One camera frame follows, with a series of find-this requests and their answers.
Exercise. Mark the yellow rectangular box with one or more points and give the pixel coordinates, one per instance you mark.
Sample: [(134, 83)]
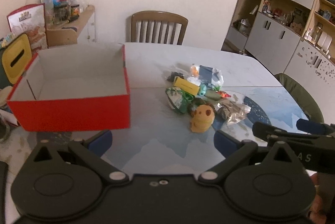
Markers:
[(186, 86)]

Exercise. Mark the teal round sharpener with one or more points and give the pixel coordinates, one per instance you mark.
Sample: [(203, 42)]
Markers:
[(202, 90)]

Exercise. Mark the yellow plush toy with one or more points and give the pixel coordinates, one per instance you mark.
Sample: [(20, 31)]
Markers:
[(202, 119)]

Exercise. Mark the wooden side cabinet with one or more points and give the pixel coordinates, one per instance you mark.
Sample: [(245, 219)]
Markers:
[(79, 31)]

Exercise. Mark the white wall cabinet unit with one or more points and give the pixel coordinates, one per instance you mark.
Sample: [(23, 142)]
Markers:
[(278, 33)]

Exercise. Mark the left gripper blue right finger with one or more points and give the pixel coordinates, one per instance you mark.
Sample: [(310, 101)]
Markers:
[(226, 144)]

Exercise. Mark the glass jar orange contents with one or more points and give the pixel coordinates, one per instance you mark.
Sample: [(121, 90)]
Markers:
[(74, 10)]

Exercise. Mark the red white snack bag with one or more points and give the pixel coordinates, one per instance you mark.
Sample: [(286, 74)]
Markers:
[(30, 20)]

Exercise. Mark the orange plastic clips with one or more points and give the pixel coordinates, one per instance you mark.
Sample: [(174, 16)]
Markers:
[(224, 94)]

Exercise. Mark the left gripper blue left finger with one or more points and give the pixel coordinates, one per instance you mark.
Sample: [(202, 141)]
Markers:
[(100, 143)]

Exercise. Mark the screwdriver yellow black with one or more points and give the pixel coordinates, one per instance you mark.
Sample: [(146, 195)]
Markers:
[(71, 19)]

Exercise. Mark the red cardboard box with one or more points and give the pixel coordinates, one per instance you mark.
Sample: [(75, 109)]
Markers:
[(73, 88)]

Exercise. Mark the green white drawstring pouch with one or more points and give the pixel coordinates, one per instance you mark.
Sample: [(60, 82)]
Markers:
[(178, 99)]

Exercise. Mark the silver foil bag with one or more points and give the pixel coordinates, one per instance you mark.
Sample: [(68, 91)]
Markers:
[(231, 112)]

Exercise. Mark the clear bag with blue card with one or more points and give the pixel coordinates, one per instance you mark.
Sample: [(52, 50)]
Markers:
[(209, 76)]

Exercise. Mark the black items small bag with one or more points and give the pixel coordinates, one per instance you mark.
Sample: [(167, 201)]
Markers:
[(171, 78)]

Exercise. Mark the wooden chair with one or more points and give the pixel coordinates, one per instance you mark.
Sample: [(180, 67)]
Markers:
[(158, 27)]

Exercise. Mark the yellow green tissue box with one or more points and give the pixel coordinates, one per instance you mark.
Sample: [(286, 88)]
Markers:
[(14, 59)]

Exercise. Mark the olive green tube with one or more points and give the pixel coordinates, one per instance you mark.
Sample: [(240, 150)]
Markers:
[(213, 95)]

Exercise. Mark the green chair back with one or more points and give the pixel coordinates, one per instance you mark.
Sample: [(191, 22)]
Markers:
[(304, 100)]

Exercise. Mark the blue placemat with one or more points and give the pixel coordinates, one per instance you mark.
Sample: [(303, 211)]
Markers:
[(256, 114)]

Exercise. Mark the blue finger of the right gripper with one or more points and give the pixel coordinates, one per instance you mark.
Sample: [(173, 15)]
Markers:
[(317, 128), (262, 130)]

